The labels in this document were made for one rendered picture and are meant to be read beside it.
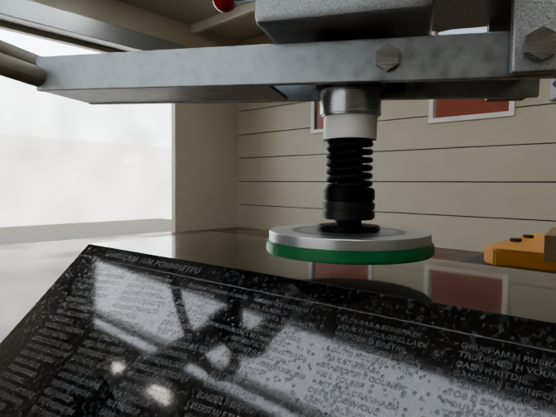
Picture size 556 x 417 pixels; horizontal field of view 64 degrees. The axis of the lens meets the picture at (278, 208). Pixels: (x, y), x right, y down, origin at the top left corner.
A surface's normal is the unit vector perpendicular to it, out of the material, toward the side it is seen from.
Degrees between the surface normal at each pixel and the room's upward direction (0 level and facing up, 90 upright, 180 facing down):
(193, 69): 90
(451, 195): 90
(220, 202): 90
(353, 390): 45
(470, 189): 90
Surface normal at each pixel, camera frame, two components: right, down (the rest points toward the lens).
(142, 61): -0.28, 0.05
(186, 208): 0.74, 0.04
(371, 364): -0.43, -0.68
